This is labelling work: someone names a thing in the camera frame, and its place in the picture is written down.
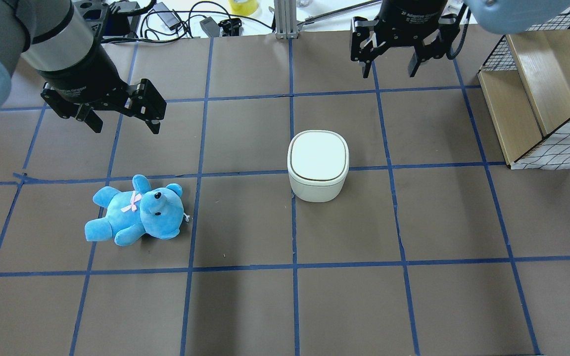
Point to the white lidded trash can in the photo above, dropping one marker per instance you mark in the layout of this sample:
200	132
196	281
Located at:
318	162

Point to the aluminium frame post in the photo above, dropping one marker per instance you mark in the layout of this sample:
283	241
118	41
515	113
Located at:
285	19

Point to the blue teddy bear plush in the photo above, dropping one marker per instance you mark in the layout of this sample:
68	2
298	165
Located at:
129	215

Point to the yellow tape roll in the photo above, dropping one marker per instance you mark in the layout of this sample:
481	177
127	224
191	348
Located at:
243	7

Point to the black power adapter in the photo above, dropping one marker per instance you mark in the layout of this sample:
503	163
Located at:
168	18

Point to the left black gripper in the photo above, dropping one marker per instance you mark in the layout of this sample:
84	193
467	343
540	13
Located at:
81	70

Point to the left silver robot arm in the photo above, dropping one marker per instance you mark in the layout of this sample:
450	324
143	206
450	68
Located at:
63	42

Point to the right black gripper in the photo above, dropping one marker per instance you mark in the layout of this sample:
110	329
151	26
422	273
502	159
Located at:
410	19

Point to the wooden wire-mesh shelf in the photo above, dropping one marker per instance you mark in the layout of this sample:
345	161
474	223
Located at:
526	85

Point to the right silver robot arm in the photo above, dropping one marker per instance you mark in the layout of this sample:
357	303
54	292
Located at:
507	16

